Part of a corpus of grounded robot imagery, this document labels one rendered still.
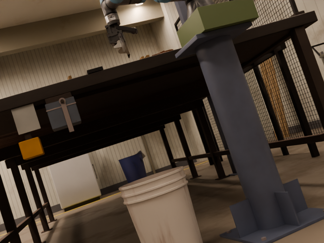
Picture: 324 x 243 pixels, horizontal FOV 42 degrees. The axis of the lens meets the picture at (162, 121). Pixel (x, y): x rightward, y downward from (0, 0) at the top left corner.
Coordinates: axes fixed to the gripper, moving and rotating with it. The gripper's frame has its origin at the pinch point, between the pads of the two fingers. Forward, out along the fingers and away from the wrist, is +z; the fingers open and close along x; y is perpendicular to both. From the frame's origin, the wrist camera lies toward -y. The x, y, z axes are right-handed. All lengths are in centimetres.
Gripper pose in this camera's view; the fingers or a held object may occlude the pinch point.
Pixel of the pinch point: (128, 55)
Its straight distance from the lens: 237.2
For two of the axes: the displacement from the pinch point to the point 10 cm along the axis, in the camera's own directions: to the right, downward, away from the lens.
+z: 3.1, 9.5, -0.8
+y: -9.4, 3.2, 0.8
